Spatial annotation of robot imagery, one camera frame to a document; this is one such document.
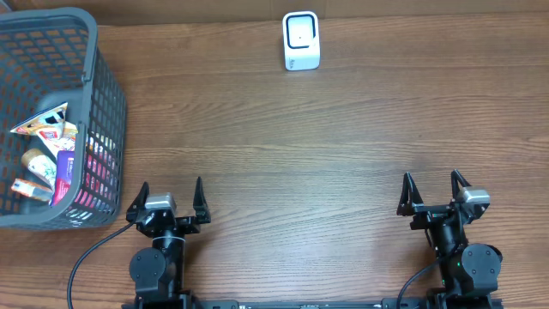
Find grey plastic shopping basket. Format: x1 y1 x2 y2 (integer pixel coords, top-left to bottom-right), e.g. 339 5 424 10
1 8 127 230

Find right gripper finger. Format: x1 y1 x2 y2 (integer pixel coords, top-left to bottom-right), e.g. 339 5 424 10
450 169 470 202
396 173 425 216

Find yellow white snack bag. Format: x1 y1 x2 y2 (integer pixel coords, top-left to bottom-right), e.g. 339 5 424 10
10 101 78 158

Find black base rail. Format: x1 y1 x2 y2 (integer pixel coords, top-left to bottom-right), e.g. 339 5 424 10
121 296 504 309

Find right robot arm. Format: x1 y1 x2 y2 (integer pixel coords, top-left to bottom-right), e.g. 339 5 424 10
394 170 503 308

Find white barcode scanner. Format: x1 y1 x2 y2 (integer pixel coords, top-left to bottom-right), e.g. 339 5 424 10
281 11 321 71

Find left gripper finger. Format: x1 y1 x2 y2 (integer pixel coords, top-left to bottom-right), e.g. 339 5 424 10
125 182 149 222
193 177 211 224

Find small orange tissue pack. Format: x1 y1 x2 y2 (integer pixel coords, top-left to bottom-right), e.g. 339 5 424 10
11 179 53 203

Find white tube with gold cap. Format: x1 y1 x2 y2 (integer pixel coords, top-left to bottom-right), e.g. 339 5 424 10
21 148 57 189

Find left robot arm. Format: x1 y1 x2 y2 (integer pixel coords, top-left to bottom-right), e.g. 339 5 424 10
126 179 211 308

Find red purple pad package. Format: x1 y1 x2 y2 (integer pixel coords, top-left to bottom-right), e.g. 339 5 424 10
51 150 75 206

